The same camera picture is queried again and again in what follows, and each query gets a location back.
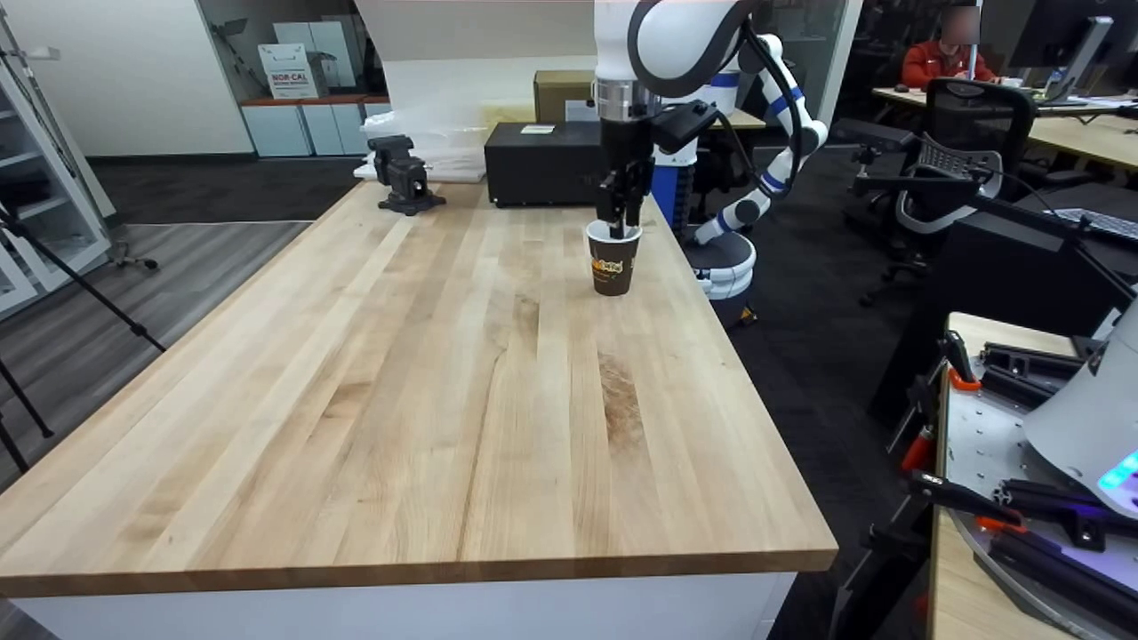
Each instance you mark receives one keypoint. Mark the brown paper coffee cup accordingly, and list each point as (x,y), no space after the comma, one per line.
(615,257)

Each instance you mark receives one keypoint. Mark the side tool table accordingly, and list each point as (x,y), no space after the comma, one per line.
(1019,493)

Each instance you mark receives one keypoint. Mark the person in red shirt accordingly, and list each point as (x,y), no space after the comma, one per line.
(949,50)

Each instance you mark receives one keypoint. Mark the black bench vise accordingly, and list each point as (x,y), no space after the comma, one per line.
(405,174)

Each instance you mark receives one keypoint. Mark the white drawer cabinet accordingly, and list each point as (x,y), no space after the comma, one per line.
(529,610)

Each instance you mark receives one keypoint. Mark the white low cabinet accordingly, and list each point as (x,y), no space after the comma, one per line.
(310,126)

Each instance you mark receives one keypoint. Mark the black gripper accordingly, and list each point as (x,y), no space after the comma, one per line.
(631,147)

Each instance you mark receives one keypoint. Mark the black mesh office chair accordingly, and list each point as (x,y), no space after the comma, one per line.
(967,152)

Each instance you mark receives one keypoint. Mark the black control box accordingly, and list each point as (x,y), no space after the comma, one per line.
(542,165)

